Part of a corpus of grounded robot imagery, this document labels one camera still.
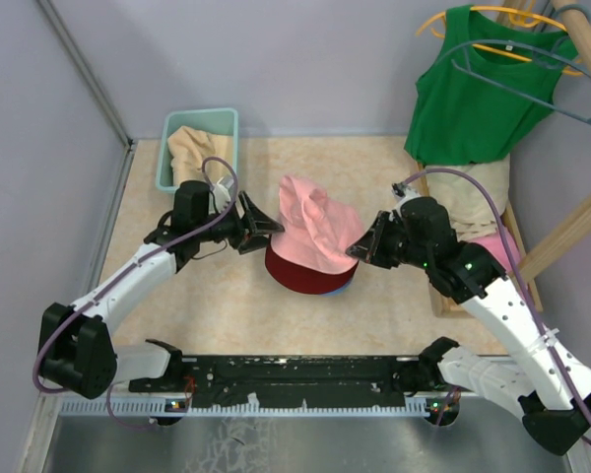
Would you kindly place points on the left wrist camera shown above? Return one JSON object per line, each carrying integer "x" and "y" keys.
{"x": 223, "y": 193}

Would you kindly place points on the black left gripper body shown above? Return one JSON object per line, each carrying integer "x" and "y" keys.
{"x": 238, "y": 232}

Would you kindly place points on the green tank top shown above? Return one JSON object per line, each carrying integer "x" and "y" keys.
{"x": 458, "y": 120}

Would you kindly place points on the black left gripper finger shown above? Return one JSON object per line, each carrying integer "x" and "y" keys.
{"x": 251, "y": 243}
{"x": 255, "y": 221}

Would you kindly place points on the beige bucket hat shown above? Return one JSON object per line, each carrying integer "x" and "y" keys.
{"x": 190, "y": 147}

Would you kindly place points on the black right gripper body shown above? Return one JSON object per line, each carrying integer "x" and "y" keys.
{"x": 391, "y": 243}

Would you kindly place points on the slanted wooden beam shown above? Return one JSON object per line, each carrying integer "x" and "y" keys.
{"x": 562, "y": 238}

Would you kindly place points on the wooden tray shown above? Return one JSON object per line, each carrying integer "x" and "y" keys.
{"x": 447, "y": 308}

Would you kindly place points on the wooden rack pole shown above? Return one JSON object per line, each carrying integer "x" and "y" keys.
{"x": 575, "y": 18}

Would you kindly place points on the blue bucket hat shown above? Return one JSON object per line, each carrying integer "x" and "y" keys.
{"x": 339, "y": 290}

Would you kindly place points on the aluminium frame post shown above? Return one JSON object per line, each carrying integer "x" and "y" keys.
{"x": 85, "y": 70}

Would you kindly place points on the pink bucket hat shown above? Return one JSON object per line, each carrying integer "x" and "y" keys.
{"x": 317, "y": 229}

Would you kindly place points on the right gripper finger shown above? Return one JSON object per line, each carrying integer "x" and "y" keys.
{"x": 374, "y": 233}
{"x": 361, "y": 251}

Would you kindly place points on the pink cloth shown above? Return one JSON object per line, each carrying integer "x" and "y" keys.
{"x": 495, "y": 246}

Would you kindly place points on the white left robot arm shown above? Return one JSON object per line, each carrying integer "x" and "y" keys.
{"x": 75, "y": 342}

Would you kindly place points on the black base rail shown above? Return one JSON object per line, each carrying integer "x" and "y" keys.
{"x": 295, "y": 381}

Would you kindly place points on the dark red bucket hat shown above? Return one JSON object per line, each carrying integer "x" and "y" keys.
{"x": 303, "y": 280}

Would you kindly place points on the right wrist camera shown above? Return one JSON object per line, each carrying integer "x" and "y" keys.
{"x": 400, "y": 190}

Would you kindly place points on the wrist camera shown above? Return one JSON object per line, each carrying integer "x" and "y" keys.
{"x": 223, "y": 193}
{"x": 400, "y": 190}

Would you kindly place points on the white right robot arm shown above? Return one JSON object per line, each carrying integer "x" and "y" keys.
{"x": 549, "y": 390}

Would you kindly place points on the grey-blue clothes hanger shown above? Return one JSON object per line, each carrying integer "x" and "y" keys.
{"x": 525, "y": 70}

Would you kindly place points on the light teal plastic bin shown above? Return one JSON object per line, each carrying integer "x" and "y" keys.
{"x": 222, "y": 121}

